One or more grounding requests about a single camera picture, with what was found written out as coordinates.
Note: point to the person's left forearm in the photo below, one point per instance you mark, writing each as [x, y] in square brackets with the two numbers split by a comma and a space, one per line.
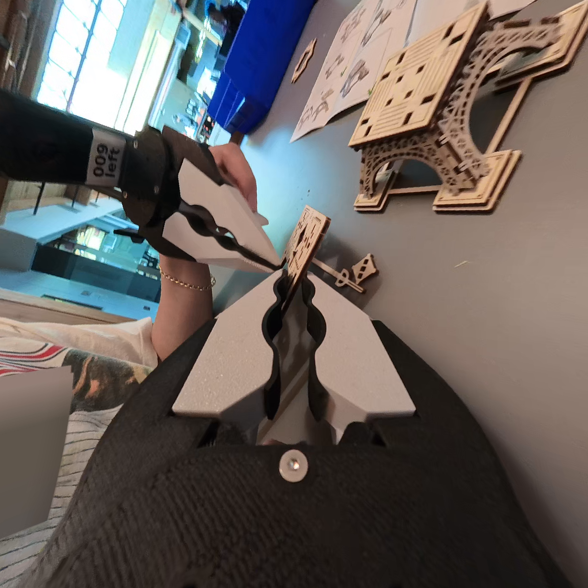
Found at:
[183, 317]

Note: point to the bright window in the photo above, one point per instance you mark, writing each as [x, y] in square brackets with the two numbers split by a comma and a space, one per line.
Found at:
[92, 55]

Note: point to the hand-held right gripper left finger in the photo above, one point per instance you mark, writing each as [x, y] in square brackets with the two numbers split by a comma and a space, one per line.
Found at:
[220, 367]

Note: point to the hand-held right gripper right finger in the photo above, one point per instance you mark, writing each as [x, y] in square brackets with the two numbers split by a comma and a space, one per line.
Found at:
[367, 367]

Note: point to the person's left hand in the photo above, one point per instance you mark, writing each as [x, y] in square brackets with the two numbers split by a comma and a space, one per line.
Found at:
[236, 167]

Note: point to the grey desk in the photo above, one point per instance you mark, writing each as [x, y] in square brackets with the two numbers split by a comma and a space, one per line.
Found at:
[459, 321]

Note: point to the thin wooden strip piece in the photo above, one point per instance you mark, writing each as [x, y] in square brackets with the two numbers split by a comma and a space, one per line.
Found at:
[342, 279]

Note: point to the person's printed shirt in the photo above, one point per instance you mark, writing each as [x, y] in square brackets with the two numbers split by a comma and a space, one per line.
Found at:
[115, 381]

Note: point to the wooden puzzle parts sheet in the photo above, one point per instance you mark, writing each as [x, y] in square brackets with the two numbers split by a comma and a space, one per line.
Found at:
[305, 239]

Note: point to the wooden tower base model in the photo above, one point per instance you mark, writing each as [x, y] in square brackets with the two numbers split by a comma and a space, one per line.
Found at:
[404, 105]

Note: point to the blue plastic bin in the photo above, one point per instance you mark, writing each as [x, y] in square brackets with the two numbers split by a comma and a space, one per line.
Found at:
[257, 69]

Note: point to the wooden plank bench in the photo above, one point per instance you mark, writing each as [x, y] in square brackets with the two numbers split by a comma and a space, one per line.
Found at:
[46, 310]

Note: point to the white instruction sheet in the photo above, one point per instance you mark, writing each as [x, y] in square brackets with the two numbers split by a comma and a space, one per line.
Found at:
[349, 59]

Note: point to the small square wooden piece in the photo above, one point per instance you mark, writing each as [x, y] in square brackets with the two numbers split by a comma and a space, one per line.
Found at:
[367, 267]

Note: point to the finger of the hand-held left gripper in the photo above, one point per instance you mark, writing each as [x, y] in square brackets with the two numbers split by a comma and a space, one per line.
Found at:
[211, 193]
[197, 246]

